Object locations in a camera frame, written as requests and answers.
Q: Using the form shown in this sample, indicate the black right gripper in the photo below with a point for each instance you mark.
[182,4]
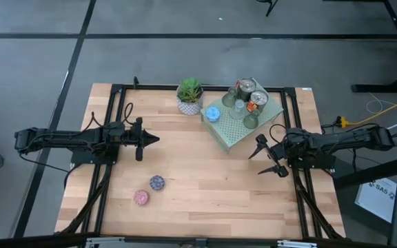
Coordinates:
[279,153]

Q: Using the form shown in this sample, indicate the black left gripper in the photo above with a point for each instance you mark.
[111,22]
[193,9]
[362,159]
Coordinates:
[139,137]

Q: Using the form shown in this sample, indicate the dark floral candle tin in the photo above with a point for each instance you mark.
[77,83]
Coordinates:
[156,183]

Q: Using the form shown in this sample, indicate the clear glass candlestick holder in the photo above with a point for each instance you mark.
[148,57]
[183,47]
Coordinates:
[238,109]

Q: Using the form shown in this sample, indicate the pink patterned candle tin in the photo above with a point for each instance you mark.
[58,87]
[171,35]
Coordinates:
[141,197]

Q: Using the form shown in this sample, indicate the silver ribbed candle jar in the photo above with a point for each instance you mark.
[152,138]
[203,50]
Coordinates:
[246,87]
[258,99]

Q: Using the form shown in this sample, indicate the blue patterned candle tin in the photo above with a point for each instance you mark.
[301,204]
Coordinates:
[213,114]

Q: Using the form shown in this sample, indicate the grey-green glass candlestick holder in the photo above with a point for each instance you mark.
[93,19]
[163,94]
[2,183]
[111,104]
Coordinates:
[229,100]

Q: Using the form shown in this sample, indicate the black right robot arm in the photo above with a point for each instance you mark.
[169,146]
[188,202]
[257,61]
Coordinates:
[343,141]

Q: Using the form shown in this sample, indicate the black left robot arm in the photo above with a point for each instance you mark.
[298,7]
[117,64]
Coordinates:
[64,139]

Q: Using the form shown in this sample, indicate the green perforated metal shelf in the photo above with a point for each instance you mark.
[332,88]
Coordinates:
[229,132]

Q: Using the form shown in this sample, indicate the succulent in white patterned pot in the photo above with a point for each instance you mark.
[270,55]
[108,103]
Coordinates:
[190,103]

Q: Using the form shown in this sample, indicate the black floor beam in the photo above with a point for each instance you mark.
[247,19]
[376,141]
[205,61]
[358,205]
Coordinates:
[374,172]

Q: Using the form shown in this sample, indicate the white cardboard box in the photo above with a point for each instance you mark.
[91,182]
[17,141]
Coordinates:
[374,198]

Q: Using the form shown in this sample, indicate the black chair base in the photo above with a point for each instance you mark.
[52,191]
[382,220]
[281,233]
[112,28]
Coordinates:
[271,7]

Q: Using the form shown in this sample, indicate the black aluminium table frame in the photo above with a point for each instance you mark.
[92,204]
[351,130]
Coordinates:
[150,87]

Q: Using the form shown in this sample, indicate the silver aluminium bracket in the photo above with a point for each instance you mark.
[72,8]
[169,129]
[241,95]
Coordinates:
[296,244]
[103,242]

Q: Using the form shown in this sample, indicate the black desk frame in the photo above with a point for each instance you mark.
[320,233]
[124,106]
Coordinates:
[384,88]

